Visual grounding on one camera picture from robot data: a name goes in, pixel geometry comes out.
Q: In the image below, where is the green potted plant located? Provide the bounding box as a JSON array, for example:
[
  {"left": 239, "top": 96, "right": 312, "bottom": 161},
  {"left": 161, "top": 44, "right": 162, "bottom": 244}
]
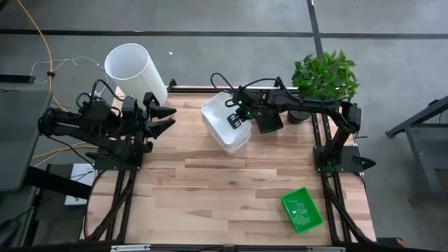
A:
[{"left": 286, "top": 50, "right": 361, "bottom": 125}]

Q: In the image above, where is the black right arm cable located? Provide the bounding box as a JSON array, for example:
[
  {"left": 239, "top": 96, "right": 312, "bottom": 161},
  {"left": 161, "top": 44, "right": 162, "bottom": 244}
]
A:
[{"left": 209, "top": 72, "right": 291, "bottom": 108}]

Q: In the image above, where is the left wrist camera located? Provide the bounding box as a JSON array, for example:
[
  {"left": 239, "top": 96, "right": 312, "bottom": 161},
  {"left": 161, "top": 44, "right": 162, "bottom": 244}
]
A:
[{"left": 122, "top": 97, "right": 139, "bottom": 118}]

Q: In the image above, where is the black aluminium rig frame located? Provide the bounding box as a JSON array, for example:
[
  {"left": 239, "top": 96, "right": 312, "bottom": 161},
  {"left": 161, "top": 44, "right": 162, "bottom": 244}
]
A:
[{"left": 80, "top": 78, "right": 379, "bottom": 252}]

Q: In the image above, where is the white plastic basket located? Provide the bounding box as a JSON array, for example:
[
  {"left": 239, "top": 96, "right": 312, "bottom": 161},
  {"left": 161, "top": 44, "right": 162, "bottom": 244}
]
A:
[
  {"left": 201, "top": 91, "right": 253, "bottom": 146},
  {"left": 206, "top": 120, "right": 252, "bottom": 156}
]

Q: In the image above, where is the black desk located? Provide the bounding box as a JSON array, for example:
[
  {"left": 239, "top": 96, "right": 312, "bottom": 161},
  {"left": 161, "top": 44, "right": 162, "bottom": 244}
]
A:
[{"left": 384, "top": 94, "right": 448, "bottom": 193}]

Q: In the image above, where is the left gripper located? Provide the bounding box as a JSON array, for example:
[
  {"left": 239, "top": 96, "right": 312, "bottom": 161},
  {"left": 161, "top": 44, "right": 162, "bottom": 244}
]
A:
[{"left": 120, "top": 91, "right": 178, "bottom": 140}]

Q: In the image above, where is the white cable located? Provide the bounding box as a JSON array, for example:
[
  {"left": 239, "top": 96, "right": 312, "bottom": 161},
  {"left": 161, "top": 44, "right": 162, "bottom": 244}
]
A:
[{"left": 29, "top": 55, "right": 106, "bottom": 85}]

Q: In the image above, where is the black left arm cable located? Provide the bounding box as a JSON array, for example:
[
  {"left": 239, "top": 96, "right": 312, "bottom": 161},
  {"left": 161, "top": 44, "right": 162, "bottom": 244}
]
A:
[{"left": 75, "top": 78, "right": 122, "bottom": 109}]

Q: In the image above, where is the black power strip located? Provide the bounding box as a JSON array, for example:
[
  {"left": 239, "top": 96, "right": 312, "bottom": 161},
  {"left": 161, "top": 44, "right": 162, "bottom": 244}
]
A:
[{"left": 0, "top": 73, "right": 36, "bottom": 84}]

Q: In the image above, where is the black plastic basket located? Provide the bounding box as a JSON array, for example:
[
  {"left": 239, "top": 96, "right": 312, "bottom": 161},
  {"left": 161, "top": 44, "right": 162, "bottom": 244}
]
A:
[{"left": 254, "top": 111, "right": 284, "bottom": 134}]

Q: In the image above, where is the green plastic basket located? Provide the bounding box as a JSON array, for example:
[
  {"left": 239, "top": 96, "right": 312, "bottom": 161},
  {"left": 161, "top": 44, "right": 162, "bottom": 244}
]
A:
[{"left": 281, "top": 186, "right": 325, "bottom": 235}]

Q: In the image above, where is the white shade table lamp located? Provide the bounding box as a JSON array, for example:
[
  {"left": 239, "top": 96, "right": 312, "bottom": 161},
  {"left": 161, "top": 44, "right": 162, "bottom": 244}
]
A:
[{"left": 104, "top": 43, "right": 169, "bottom": 106}]

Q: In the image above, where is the yellow cable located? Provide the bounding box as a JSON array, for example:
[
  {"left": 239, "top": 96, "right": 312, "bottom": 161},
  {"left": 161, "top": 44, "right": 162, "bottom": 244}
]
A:
[
  {"left": 16, "top": 0, "right": 69, "bottom": 113},
  {"left": 31, "top": 145, "right": 101, "bottom": 160}
]

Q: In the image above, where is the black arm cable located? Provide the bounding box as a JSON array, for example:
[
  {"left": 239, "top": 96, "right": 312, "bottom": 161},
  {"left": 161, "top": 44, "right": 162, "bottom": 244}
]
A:
[
  {"left": 209, "top": 72, "right": 291, "bottom": 108},
  {"left": 75, "top": 78, "right": 122, "bottom": 109}
]

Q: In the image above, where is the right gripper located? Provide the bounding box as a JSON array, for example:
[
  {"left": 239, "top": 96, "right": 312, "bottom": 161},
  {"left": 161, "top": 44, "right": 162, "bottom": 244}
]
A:
[{"left": 226, "top": 87, "right": 267, "bottom": 130}]

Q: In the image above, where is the white box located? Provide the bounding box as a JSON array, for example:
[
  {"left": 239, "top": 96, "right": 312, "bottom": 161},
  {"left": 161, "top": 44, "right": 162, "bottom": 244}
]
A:
[{"left": 64, "top": 163, "right": 99, "bottom": 207}]

